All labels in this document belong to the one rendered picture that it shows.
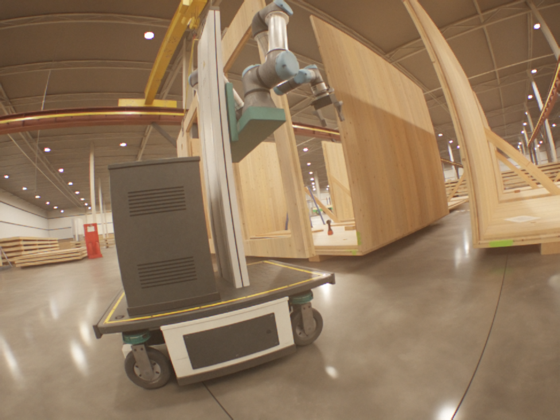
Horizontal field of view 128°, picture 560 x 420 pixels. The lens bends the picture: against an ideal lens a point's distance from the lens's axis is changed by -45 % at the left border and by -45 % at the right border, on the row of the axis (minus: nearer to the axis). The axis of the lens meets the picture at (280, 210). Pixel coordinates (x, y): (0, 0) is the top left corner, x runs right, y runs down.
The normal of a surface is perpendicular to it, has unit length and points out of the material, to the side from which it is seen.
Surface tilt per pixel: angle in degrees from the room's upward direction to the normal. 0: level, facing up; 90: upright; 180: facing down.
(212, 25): 90
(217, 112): 90
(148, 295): 90
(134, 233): 90
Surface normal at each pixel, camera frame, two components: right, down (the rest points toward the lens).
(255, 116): 0.43, -0.09
